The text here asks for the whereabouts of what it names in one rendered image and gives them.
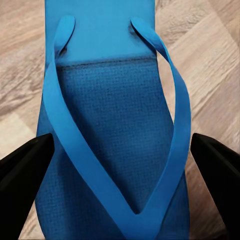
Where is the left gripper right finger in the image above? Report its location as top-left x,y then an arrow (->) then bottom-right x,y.
190,133 -> 240,240

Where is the sandal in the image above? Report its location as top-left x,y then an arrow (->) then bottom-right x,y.
35,0 -> 191,240

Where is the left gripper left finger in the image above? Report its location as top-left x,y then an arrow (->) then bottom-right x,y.
0,133 -> 55,240

